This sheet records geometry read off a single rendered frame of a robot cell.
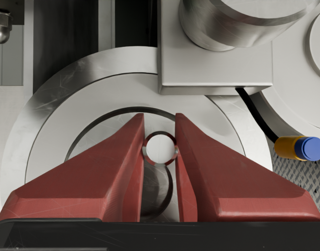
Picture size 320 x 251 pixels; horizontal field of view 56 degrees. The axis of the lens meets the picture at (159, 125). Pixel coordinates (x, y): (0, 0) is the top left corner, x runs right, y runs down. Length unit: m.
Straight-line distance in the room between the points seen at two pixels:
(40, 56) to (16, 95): 0.34
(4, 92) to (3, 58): 2.41
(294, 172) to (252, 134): 0.22
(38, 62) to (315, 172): 0.28
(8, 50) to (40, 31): 2.74
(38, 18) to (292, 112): 0.15
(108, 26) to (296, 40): 2.35
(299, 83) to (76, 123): 0.12
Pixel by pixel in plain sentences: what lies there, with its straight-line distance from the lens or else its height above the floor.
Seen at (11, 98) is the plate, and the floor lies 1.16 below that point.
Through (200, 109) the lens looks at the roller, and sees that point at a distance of 0.16.
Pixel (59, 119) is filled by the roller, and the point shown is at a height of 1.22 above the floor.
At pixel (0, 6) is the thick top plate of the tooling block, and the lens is 0.53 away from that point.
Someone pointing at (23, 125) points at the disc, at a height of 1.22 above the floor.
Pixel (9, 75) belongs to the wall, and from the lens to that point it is 2.88.
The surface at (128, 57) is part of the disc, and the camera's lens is 0.17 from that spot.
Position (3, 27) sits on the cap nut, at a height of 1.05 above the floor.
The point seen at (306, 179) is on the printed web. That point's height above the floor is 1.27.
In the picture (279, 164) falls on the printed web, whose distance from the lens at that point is 0.42.
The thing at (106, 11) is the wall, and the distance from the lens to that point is 2.56.
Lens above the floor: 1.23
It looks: 2 degrees down
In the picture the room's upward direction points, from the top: 179 degrees clockwise
